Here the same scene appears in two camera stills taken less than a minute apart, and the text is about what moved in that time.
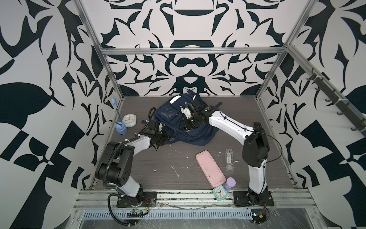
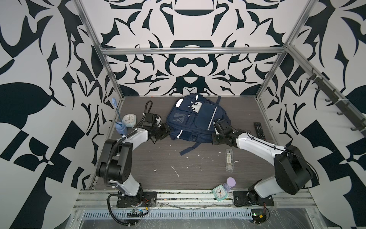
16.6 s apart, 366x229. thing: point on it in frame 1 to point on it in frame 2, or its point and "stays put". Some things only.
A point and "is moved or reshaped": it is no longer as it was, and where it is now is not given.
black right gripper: x=186 y=126 to x=213 y=139
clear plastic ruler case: x=229 y=159 stays put
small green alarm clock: x=220 y=193 stays put
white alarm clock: x=130 y=119 stays put
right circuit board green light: x=259 y=216 stays put
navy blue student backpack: x=169 y=112 is moved or reshaped
